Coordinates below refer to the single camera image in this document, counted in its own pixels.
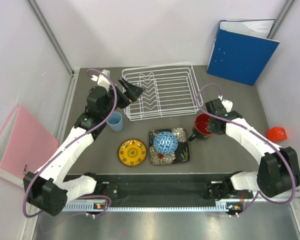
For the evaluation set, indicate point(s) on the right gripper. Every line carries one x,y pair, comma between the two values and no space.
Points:
216,131

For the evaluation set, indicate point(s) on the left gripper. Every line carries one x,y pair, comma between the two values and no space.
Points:
132,92

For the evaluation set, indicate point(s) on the black decorated mug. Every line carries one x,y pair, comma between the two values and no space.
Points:
199,130

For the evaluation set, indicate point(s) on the light blue cup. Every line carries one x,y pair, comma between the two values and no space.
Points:
115,122

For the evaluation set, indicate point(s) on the black floral square plate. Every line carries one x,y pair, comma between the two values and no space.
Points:
180,155

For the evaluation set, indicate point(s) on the blue triangle pattern bowl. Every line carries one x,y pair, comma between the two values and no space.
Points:
165,143

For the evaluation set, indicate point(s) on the yellow patterned round plate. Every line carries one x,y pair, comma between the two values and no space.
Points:
132,152

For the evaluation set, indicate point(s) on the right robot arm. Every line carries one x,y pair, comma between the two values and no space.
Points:
278,167

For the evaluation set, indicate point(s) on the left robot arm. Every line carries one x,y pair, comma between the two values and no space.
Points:
46,188

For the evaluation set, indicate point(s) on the red cube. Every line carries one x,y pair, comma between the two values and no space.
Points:
276,134

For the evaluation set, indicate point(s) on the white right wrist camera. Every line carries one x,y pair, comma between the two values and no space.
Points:
228,105

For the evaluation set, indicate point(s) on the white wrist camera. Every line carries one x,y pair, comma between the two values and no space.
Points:
228,105
101,78

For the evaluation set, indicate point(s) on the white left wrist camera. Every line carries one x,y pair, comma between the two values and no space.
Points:
101,78

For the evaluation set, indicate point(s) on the white wire dish rack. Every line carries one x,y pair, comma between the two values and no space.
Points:
170,90

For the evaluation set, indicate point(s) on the blue ring binder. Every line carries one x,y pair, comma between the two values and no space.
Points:
241,50

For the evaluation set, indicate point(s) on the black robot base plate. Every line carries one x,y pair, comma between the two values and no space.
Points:
155,186

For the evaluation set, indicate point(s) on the pink ring binder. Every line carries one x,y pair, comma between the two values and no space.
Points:
25,145

